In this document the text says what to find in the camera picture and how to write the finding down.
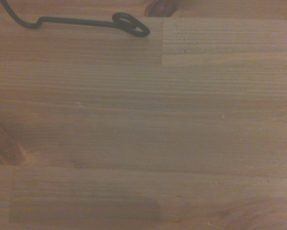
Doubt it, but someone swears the black cable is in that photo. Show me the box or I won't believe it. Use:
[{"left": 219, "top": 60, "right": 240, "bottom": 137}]
[{"left": 0, "top": 0, "right": 150, "bottom": 38}]

